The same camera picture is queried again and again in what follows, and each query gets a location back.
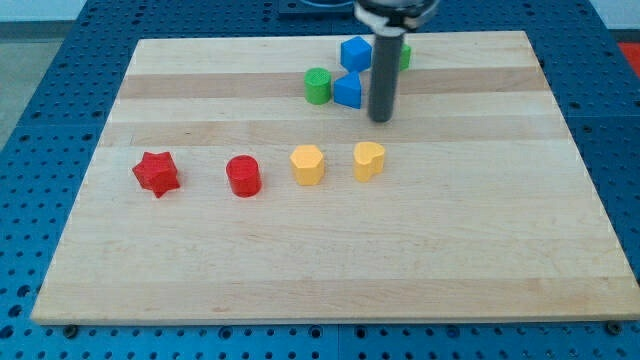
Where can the red star block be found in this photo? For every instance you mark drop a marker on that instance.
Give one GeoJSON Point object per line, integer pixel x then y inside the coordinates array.
{"type": "Point", "coordinates": [157, 172]}

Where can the green block behind rod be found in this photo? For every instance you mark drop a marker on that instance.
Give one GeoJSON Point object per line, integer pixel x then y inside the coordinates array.
{"type": "Point", "coordinates": [405, 57]}

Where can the green cylinder block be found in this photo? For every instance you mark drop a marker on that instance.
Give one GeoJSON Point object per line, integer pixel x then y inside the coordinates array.
{"type": "Point", "coordinates": [317, 86]}

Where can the wooden board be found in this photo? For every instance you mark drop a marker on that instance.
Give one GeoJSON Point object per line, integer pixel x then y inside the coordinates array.
{"type": "Point", "coordinates": [484, 211]}

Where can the yellow hexagon block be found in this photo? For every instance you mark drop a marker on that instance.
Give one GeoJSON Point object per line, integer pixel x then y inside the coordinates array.
{"type": "Point", "coordinates": [308, 165]}

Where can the yellow heart block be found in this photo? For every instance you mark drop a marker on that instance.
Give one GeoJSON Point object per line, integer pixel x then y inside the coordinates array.
{"type": "Point", "coordinates": [368, 160]}

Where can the blue cube block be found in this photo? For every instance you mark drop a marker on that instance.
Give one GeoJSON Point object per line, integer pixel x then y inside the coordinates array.
{"type": "Point", "coordinates": [355, 54]}

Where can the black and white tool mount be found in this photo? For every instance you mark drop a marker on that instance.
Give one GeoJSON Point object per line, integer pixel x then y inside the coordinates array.
{"type": "Point", "coordinates": [395, 17]}

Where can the red cylinder block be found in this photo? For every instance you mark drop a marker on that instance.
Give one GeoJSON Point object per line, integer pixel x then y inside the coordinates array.
{"type": "Point", "coordinates": [244, 176]}

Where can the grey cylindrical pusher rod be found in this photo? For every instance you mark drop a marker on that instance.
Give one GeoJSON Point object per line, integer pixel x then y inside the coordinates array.
{"type": "Point", "coordinates": [384, 74]}

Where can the blue triangle block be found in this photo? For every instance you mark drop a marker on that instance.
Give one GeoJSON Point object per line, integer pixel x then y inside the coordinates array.
{"type": "Point", "coordinates": [348, 91]}

